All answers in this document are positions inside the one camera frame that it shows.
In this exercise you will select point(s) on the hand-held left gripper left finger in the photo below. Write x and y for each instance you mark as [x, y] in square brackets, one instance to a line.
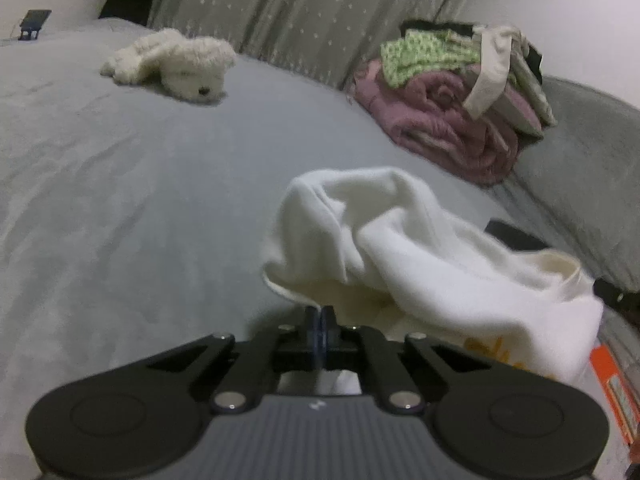
[314, 340]

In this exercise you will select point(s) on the white garment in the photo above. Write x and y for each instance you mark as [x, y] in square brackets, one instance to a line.
[400, 240]

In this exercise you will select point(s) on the cream garment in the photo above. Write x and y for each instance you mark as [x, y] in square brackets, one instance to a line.
[492, 70]

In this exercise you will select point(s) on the grey quilt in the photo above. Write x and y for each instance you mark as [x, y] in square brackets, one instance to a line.
[575, 160]

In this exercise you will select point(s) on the green patterned garment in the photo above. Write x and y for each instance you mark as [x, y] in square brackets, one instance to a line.
[420, 55]

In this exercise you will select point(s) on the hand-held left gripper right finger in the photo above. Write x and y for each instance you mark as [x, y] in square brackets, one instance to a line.
[327, 340]

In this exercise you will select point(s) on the dark object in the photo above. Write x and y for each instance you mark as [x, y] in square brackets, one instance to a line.
[615, 296]

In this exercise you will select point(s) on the orange box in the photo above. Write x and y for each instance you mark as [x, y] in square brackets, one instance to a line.
[607, 375]

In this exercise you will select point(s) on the white plush dog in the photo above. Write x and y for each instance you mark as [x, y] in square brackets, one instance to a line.
[190, 67]

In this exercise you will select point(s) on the grey starred curtain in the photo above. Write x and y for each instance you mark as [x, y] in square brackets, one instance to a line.
[300, 10]

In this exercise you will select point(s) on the grey bed sheet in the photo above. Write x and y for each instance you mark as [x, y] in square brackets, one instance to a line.
[125, 185]

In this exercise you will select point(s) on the pink quilted blanket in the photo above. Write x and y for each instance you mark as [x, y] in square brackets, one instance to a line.
[440, 110]

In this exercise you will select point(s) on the pale striped cloth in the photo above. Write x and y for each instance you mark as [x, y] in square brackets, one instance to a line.
[530, 95]

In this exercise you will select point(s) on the black crumpled garment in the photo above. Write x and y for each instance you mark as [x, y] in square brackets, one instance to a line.
[430, 25]

